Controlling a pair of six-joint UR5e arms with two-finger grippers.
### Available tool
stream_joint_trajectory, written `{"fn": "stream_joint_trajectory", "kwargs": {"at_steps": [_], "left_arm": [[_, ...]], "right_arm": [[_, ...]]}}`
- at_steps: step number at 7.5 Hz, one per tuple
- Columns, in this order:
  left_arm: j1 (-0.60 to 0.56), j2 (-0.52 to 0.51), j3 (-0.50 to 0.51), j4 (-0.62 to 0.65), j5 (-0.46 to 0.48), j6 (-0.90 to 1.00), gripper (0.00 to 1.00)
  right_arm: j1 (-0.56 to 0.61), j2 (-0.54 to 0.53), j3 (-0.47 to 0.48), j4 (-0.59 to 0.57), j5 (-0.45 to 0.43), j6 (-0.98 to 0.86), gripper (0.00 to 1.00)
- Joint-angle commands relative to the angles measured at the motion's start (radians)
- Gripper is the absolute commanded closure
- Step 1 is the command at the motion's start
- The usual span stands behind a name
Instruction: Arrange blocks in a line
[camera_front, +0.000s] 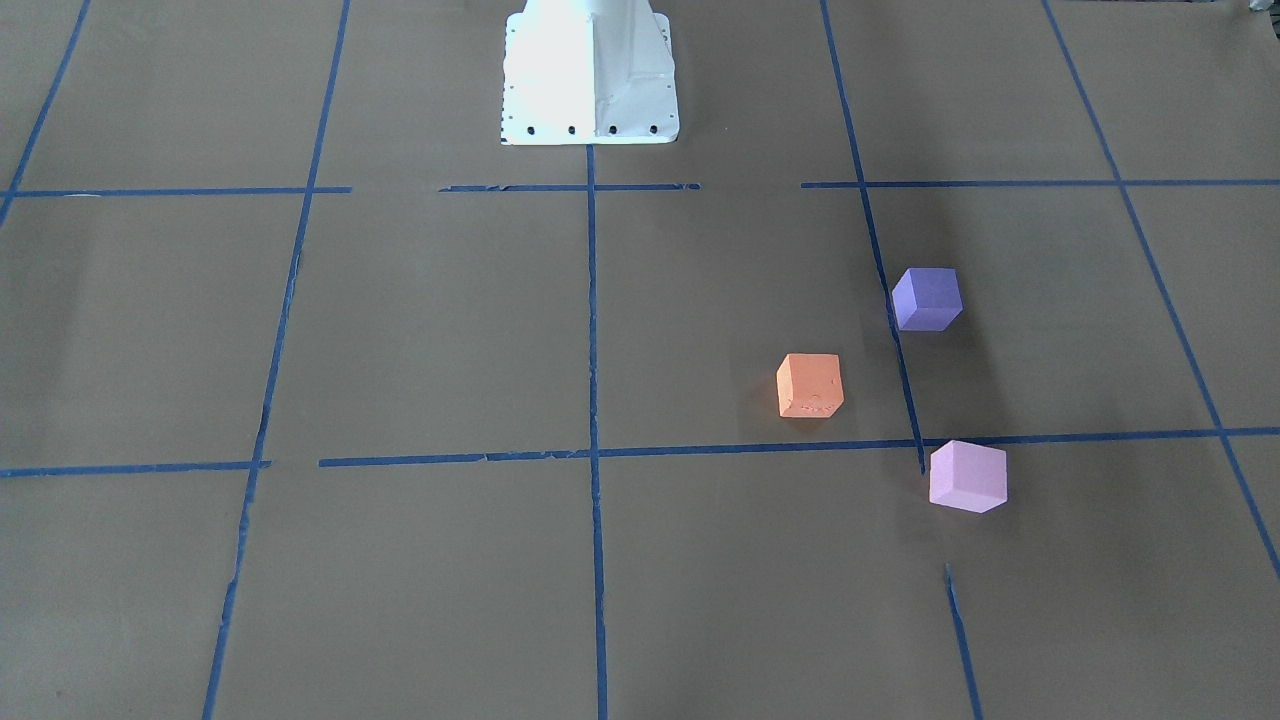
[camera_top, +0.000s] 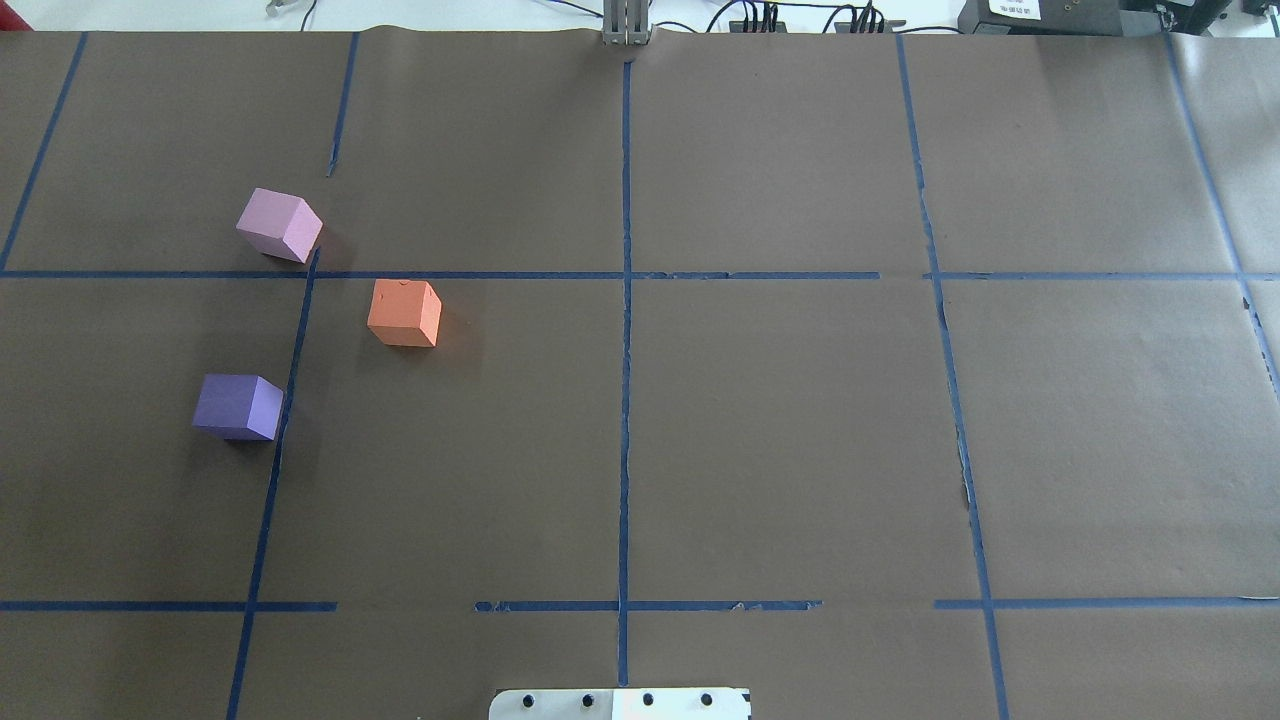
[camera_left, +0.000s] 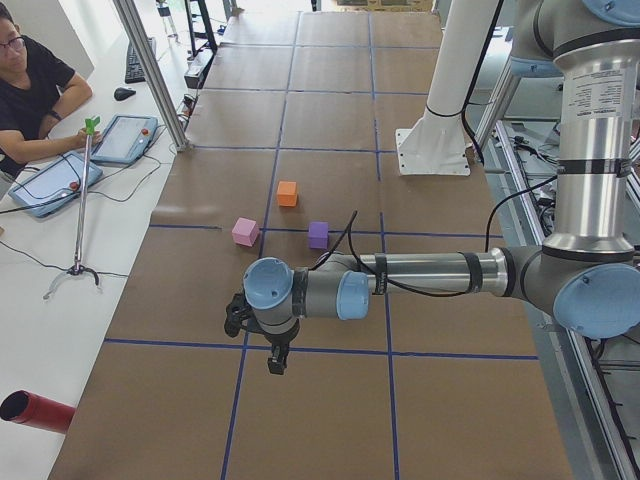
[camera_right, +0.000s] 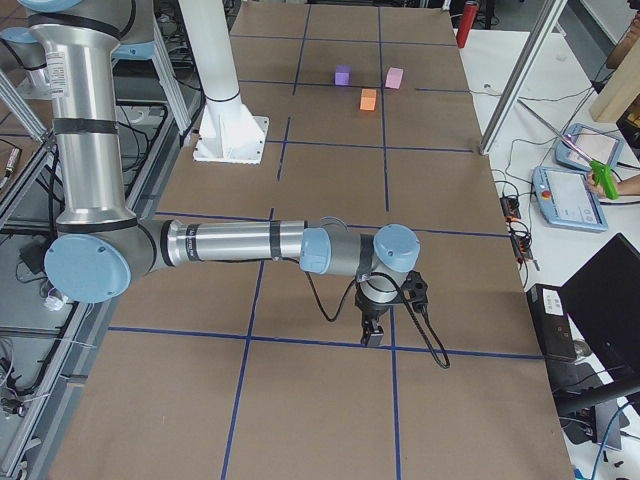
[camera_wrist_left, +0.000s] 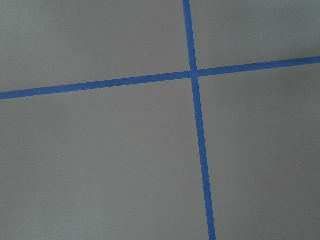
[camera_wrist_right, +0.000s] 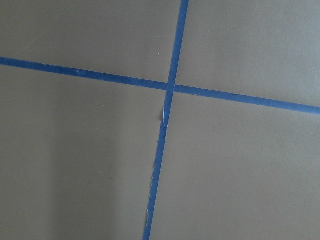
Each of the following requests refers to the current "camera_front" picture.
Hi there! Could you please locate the orange foam block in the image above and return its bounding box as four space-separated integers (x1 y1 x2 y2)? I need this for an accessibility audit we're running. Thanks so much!
776 354 845 419

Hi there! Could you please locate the dark purple foam block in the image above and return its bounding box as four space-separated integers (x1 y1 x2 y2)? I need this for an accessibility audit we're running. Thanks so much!
890 266 965 332

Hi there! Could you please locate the light pink foam block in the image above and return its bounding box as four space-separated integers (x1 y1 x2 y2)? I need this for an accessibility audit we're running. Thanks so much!
928 439 1009 512

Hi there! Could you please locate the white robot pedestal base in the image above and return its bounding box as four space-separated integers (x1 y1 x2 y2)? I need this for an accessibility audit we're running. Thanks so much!
499 1 681 146

